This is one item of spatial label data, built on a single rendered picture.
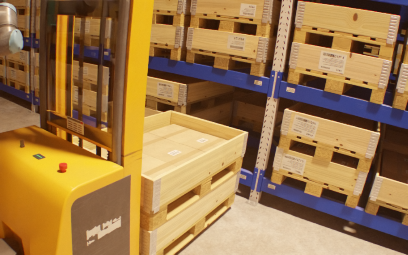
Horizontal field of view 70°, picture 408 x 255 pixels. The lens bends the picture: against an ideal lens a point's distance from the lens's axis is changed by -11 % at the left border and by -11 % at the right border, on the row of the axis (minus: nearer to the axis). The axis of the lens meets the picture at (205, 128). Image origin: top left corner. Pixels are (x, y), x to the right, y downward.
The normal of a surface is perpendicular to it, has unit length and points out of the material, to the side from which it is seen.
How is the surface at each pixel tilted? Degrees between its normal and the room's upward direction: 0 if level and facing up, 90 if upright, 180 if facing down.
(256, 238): 0
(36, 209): 74
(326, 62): 90
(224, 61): 90
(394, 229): 90
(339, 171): 90
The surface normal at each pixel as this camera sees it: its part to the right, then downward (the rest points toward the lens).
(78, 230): 0.85, 0.26
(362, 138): -0.50, 0.21
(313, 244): 0.11, -0.94
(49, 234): -0.47, -0.07
